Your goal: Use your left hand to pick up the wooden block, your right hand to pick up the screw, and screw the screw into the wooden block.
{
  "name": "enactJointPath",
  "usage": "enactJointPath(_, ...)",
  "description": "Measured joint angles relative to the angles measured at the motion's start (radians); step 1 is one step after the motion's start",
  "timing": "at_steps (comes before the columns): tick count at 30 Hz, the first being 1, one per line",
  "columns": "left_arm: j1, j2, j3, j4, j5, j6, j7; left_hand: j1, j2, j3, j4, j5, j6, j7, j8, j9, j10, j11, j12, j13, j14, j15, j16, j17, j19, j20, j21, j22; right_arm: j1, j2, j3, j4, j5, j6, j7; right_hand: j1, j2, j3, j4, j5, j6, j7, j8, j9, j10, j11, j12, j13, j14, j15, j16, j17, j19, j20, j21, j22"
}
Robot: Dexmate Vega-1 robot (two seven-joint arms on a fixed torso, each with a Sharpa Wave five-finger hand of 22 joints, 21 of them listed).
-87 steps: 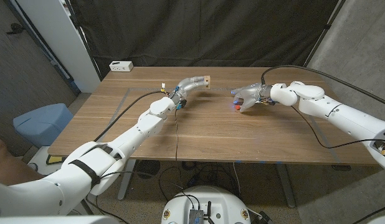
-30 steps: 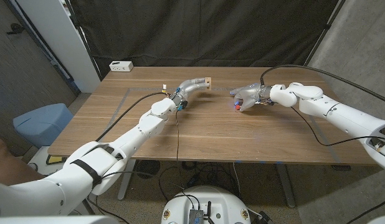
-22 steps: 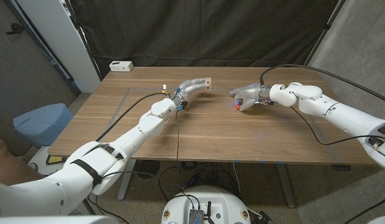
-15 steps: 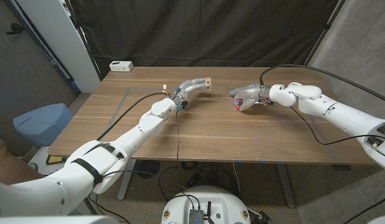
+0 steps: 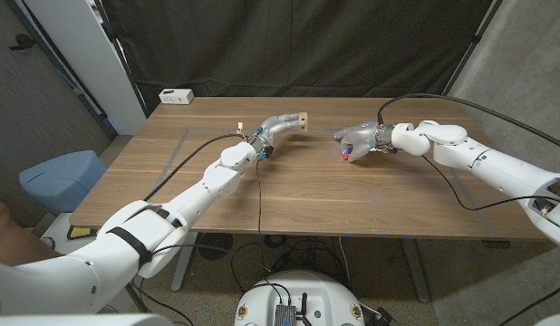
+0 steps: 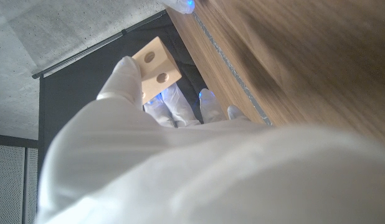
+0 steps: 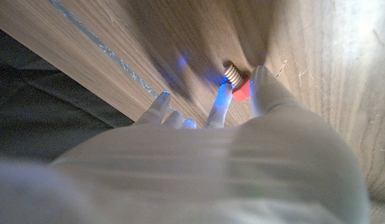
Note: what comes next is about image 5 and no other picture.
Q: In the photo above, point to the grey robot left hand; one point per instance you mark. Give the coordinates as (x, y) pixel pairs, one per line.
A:
(277, 126)

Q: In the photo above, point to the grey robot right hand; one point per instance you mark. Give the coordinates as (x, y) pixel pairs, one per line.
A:
(366, 136)

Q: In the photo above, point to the wooden block with holes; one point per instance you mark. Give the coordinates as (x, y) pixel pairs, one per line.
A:
(303, 121)

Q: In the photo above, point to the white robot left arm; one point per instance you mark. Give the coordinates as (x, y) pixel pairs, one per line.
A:
(203, 190)

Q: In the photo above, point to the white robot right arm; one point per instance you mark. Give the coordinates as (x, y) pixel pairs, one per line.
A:
(488, 163)

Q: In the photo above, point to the black backdrop curtain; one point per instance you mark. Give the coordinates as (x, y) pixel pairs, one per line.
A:
(284, 45)

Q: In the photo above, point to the white power strip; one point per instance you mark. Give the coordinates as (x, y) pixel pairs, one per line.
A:
(176, 96)

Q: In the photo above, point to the round black floor fan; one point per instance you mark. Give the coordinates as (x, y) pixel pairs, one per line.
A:
(216, 253)

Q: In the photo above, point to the grey table leg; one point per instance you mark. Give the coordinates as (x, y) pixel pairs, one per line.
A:
(416, 271)
(182, 277)

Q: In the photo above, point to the black backdrop stand pole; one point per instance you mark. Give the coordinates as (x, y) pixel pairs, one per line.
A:
(476, 39)
(119, 52)

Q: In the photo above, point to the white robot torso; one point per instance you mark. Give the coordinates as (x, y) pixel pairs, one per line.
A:
(302, 290)

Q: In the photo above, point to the black antenna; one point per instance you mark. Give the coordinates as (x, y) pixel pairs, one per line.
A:
(303, 308)

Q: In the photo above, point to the grey electronics box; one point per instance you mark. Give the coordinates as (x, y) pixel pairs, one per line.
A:
(284, 316)

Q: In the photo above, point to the yellow and black floor item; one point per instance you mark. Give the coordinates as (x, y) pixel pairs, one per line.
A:
(83, 232)

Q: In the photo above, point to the blue-grey stool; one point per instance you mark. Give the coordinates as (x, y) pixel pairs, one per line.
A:
(62, 181)

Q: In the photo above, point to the person's bare leg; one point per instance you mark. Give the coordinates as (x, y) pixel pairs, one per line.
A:
(12, 240)

